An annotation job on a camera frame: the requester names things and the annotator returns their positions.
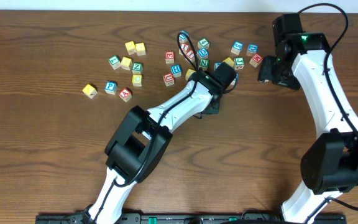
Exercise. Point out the yellow block lower left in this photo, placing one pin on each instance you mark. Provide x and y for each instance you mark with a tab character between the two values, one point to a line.
137	80

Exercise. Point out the green 4 block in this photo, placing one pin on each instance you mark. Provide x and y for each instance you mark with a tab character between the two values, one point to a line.
203	43

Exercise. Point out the yellow block top left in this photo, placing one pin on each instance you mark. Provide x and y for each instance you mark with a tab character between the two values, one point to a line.
130	47

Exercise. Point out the yellow O block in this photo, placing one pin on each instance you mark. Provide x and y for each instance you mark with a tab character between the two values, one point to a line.
189	73

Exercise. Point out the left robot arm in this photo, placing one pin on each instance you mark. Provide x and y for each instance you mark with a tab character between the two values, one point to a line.
138	144

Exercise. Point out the red A block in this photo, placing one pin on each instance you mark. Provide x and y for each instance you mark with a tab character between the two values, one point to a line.
125	94

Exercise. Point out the red I block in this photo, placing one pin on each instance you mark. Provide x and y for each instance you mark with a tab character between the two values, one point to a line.
190	56

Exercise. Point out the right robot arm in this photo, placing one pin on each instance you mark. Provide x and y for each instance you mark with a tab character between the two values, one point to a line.
329	168

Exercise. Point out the green L block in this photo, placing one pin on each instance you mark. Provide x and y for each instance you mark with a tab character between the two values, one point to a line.
115	62

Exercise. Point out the red E block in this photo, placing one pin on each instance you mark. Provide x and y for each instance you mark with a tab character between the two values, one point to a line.
169	57

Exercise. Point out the red H block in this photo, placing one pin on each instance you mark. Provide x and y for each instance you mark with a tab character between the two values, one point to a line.
184	48

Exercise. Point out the blue L block top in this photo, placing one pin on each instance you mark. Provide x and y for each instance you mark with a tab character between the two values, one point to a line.
183	37

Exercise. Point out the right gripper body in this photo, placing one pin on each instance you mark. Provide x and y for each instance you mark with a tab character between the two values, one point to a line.
273	70

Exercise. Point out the blue D block centre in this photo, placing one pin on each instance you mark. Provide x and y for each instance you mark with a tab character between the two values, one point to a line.
203	53

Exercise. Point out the blue P block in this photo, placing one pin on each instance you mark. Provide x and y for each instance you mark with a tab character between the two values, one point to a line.
110	88

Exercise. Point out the blue d block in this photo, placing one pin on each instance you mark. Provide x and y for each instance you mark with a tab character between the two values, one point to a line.
252	50
203	53

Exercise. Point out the red U block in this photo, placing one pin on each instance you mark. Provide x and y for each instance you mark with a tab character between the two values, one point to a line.
169	79

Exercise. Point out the green N block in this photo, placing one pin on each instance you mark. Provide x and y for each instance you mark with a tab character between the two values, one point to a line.
203	64

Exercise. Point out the blue H block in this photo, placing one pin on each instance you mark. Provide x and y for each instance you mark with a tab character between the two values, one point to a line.
176	70

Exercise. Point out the yellow block far left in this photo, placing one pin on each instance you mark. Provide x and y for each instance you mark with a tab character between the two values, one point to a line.
90	91

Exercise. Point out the yellow block beside L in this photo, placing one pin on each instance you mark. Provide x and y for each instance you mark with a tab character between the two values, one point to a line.
126	63

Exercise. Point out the blue 2 block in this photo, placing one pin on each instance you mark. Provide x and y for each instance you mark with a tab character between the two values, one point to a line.
216	65

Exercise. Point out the blue S block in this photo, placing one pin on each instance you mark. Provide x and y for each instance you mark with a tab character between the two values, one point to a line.
237	47

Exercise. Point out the green Z block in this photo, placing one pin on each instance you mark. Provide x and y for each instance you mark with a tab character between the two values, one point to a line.
137	68

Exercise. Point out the yellow block cluster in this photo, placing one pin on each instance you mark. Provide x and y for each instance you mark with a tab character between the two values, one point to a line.
229	61

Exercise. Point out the blue D block right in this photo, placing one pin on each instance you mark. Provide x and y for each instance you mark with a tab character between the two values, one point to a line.
252	50

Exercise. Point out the blue T block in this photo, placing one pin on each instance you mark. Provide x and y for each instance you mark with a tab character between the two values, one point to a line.
235	80

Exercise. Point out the green J block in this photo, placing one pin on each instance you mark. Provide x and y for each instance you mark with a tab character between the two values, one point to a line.
239	63

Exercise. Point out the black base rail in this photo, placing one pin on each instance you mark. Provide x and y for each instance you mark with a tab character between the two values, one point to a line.
136	218

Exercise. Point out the red M block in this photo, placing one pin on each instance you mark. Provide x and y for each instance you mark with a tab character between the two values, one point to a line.
256	60

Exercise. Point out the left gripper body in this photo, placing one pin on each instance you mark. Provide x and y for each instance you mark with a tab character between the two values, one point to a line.
213	107

